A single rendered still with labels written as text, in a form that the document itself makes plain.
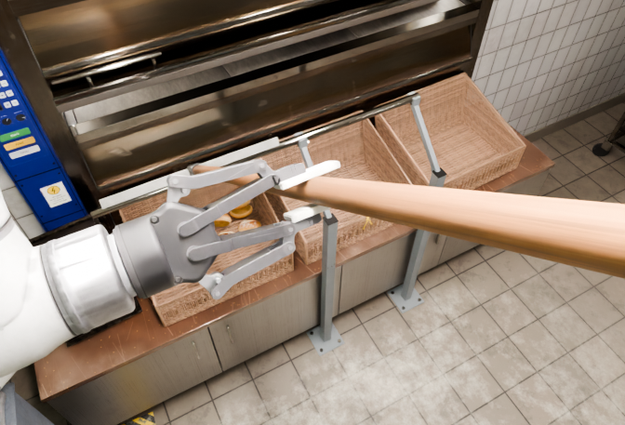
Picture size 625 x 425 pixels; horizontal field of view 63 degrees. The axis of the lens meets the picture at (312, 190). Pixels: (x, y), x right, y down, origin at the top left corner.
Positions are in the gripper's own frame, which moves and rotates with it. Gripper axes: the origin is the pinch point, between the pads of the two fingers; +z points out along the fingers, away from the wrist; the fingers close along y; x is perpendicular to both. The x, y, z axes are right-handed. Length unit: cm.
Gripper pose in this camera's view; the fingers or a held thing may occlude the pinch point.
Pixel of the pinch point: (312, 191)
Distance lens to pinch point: 55.1
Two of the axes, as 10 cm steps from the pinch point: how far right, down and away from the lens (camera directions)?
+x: 3.5, 0.6, -9.4
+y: 3.1, 9.4, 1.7
